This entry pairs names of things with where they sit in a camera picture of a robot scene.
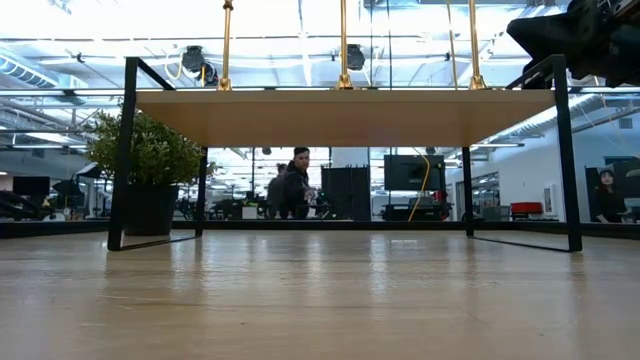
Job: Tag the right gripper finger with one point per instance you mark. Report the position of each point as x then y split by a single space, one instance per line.
542 32

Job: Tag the medium brass candlestick holder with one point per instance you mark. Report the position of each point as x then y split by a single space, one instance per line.
475 50

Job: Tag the tall brass candlestick holder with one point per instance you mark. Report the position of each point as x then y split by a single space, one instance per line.
344 50

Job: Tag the wooden riser shelf black legs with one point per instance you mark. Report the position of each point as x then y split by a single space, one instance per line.
345 120

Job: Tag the short brass candlestick holder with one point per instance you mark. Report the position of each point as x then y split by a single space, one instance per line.
226 50

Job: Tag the person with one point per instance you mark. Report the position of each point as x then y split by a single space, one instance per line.
606 200
297 187
275 192

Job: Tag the red seat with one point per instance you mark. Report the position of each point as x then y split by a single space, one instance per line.
526 207

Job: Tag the black partition panel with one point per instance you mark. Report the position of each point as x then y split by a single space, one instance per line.
345 192

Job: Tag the small white box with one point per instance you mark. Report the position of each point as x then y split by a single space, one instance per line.
249 212

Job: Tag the green potted plant black pot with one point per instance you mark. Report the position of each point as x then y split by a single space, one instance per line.
150 155

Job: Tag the black computer monitor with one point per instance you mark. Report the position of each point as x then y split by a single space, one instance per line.
31 186

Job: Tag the black wall screen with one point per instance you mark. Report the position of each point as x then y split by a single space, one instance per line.
412 172

